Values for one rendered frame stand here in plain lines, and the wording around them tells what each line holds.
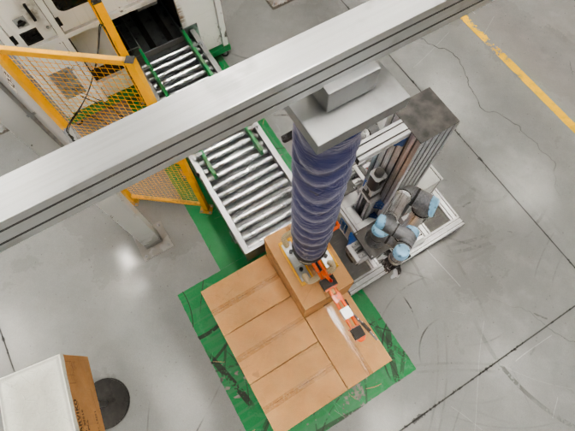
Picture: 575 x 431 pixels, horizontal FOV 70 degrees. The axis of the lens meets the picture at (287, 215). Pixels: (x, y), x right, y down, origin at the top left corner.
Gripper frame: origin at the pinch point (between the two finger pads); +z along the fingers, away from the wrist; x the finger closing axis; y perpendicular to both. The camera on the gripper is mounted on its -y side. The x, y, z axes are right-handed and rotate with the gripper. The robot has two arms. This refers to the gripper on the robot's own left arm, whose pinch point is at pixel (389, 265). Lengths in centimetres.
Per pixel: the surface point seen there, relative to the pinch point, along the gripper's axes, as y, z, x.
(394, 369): 0, 152, 63
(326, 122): 37, -136, -29
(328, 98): 35, -142, -31
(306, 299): 44, 57, -15
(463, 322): -76, 152, 63
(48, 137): 126, -41, -146
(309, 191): 37, -84, -33
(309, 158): 38, -109, -34
